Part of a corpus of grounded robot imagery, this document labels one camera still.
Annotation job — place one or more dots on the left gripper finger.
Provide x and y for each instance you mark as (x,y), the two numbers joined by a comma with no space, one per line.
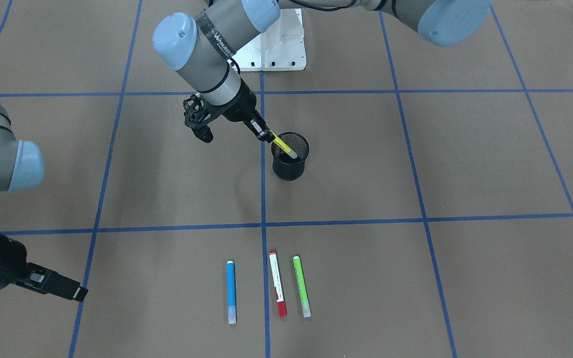
(260,129)

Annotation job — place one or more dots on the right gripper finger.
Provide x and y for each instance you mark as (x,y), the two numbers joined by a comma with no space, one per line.
(46,281)

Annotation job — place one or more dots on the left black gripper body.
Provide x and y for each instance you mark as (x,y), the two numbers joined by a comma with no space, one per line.
(241,108)

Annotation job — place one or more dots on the yellow marker pen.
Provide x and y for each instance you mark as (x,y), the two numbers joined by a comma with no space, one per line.
(284,147)

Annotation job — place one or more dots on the red marker pen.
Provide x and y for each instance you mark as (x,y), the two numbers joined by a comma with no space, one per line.
(278,285)

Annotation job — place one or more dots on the green marker pen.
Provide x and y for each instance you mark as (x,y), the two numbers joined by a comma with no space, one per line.
(301,285)

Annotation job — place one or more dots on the blue marker pen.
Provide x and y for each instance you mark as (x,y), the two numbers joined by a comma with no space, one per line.
(231,292)

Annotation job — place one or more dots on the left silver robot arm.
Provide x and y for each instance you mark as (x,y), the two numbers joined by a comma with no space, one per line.
(199,48)

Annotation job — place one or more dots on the black mesh pen cup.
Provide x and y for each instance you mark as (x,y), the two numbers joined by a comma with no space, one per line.
(285,166)

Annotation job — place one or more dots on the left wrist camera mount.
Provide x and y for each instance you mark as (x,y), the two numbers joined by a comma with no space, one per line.
(197,114)

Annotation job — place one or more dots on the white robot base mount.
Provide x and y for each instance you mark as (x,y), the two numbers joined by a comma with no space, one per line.
(280,48)

